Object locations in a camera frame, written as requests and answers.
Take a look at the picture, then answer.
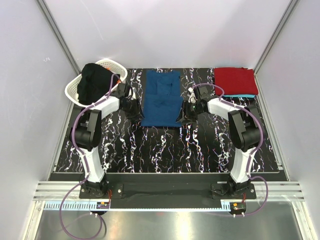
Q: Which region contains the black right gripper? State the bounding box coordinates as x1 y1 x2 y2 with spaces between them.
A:
175 100 204 125

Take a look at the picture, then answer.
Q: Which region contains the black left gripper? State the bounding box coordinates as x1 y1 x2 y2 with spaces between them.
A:
121 97 145 121

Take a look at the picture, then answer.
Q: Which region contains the blue printed t shirt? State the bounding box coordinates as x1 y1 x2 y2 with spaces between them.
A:
141 70 183 128

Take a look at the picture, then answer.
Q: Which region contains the black t shirt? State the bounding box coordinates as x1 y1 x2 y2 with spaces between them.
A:
77 63 112 105

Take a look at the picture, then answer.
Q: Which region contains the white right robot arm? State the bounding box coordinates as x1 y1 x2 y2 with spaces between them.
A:
176 83 265 199

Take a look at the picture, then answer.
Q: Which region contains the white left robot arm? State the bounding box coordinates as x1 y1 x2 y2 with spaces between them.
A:
68 83 144 198

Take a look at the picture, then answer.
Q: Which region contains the red folded t shirt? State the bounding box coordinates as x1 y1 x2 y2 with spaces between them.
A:
213 67 259 96

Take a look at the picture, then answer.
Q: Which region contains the teal folded t shirt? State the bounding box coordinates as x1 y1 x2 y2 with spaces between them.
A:
223 94 256 99

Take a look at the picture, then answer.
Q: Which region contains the white plastic laundry basket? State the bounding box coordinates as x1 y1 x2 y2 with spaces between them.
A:
64 58 128 107

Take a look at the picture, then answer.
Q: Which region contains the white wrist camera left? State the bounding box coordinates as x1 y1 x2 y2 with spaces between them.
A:
130 87 137 100

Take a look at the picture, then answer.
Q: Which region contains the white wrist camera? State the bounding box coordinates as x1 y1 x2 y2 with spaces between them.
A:
130 87 137 100
187 87 197 104

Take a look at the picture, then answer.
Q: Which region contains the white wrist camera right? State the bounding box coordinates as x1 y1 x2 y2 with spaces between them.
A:
187 87 197 104

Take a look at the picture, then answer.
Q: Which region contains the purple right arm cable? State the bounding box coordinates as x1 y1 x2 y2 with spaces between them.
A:
192 83 270 217

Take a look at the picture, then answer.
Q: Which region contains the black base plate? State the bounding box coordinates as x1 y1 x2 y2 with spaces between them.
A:
79 172 253 210

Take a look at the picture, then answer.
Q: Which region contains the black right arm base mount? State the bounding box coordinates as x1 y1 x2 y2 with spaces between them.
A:
210 179 257 200

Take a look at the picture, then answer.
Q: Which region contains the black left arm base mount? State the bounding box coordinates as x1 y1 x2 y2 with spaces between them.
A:
79 179 124 200

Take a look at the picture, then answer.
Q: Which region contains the aluminium frame rail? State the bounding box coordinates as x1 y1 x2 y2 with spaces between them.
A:
33 181 305 202

